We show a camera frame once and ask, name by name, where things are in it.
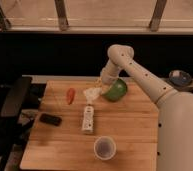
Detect white sponge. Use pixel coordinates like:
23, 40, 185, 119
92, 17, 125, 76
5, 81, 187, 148
83, 87, 101, 101

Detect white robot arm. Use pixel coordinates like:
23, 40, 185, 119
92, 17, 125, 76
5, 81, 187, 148
100, 44, 193, 171

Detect green ceramic bowl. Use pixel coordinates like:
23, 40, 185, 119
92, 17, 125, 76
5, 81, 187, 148
102, 78, 128, 102

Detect dark blue bowl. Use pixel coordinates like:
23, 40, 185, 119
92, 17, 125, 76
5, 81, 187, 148
169, 70, 193, 87

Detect orange carrot toy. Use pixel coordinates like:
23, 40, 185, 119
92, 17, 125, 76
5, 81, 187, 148
67, 88, 75, 105

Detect white tube bottle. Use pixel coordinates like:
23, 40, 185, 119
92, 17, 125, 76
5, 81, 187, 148
82, 106, 94, 134

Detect wooden cutting board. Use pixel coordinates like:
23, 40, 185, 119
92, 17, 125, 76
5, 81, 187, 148
20, 81, 158, 171

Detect black office chair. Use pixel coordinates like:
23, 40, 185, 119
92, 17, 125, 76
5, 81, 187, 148
0, 77, 33, 171

